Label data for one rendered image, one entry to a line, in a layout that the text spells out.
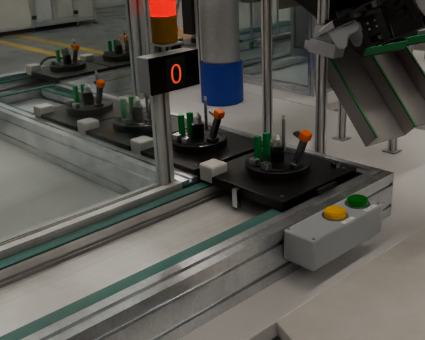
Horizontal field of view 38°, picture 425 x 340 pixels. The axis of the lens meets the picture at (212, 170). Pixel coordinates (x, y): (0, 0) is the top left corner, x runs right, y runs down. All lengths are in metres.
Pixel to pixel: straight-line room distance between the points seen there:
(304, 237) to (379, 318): 0.18
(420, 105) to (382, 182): 0.36
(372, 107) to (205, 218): 0.51
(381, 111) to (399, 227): 0.30
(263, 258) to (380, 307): 0.21
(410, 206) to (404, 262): 0.26
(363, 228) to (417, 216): 0.25
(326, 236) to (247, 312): 0.19
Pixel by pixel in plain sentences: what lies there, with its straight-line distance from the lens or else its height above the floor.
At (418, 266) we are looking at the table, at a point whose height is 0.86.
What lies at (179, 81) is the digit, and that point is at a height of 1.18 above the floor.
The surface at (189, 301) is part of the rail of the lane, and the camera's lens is 1.00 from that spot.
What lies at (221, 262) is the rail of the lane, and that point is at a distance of 1.02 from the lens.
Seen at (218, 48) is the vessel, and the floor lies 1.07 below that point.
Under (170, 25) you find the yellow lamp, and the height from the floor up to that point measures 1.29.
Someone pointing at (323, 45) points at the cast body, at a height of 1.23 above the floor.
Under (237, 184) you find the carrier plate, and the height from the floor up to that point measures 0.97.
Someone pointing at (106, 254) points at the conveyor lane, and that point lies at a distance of 1.15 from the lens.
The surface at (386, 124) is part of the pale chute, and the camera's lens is 1.51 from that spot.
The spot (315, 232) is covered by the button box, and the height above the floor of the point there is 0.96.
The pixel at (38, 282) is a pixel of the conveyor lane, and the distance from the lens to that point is 1.10.
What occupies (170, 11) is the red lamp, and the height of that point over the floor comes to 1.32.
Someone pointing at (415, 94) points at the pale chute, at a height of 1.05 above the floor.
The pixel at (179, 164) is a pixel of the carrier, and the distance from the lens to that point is 1.39.
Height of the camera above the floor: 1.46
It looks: 21 degrees down
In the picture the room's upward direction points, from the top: 3 degrees counter-clockwise
